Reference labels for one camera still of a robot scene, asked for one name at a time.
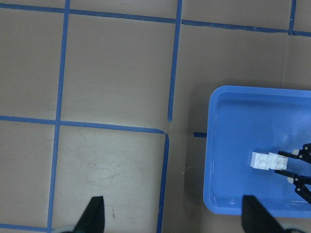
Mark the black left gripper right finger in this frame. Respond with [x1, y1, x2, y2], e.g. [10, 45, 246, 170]
[241, 195, 289, 233]

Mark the white block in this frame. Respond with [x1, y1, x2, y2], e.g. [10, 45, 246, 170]
[268, 152, 288, 170]
[250, 152, 271, 170]

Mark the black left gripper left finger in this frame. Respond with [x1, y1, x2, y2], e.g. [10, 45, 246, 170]
[72, 196, 105, 233]

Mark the blue plastic tray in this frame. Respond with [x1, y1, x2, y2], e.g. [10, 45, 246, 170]
[203, 85, 311, 218]

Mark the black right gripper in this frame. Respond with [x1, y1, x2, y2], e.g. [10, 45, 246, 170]
[275, 143, 311, 203]

